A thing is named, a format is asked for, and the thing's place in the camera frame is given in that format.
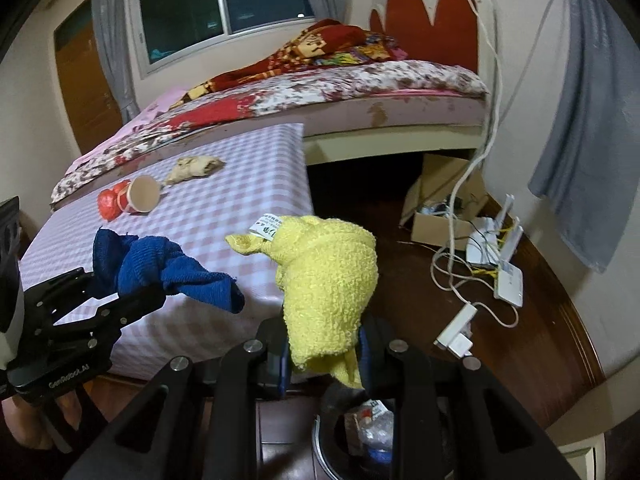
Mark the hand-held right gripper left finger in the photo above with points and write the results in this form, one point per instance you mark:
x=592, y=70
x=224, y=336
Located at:
x=272, y=375

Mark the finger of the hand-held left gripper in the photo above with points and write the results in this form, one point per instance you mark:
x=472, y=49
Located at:
x=60, y=292
x=135, y=302

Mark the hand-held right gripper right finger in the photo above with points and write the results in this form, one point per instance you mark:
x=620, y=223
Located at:
x=370, y=365

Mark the small red white box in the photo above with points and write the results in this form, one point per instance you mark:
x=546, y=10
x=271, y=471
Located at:
x=375, y=407

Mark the dark blue towel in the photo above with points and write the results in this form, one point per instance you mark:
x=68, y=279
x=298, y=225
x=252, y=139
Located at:
x=150, y=260

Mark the black trash bin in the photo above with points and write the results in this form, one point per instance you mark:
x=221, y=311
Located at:
x=337, y=445

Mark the yellow towel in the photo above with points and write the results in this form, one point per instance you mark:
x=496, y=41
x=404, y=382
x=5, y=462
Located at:
x=325, y=285

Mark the red plastic bag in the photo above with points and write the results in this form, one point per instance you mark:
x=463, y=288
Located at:
x=107, y=205

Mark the red paper cup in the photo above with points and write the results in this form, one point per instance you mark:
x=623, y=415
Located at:
x=145, y=194

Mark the beige cloth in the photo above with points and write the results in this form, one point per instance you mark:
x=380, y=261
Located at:
x=192, y=167

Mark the person's left hand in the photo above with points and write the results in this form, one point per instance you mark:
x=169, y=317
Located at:
x=17, y=422

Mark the white power strip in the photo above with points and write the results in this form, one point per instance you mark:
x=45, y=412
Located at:
x=457, y=330

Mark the checkered cloth covered table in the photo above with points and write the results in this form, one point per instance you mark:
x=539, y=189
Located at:
x=225, y=200

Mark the cardboard box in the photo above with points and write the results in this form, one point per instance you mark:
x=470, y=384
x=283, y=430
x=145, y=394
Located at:
x=435, y=230

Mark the white flat modem box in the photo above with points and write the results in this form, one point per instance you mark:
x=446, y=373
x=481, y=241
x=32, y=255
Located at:
x=509, y=285

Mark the pink cloth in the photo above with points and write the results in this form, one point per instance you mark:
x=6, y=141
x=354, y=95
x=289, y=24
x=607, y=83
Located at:
x=150, y=115

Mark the wooden door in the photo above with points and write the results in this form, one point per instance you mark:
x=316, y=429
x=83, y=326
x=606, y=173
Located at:
x=85, y=95

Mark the cream bedside cabinet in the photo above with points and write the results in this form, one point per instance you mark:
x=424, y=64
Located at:
x=585, y=455

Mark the pink mattress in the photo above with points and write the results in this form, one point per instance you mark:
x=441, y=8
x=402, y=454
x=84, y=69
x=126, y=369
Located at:
x=400, y=110

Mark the floral bed sheet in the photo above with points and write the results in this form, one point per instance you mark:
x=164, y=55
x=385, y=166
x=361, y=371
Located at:
x=350, y=85

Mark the white framed window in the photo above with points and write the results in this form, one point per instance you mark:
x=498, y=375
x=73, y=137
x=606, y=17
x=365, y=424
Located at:
x=190, y=15

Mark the red printed blanket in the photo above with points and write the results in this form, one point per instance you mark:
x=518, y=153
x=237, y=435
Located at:
x=310, y=42

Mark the colourful printed pillow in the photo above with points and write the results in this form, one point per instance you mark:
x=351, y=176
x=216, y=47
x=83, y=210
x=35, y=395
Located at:
x=370, y=50

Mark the tied grey curtain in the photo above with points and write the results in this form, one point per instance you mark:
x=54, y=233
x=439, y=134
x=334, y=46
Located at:
x=590, y=135

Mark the cream bed red headboard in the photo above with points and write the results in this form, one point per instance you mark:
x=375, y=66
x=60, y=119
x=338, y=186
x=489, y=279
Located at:
x=425, y=15

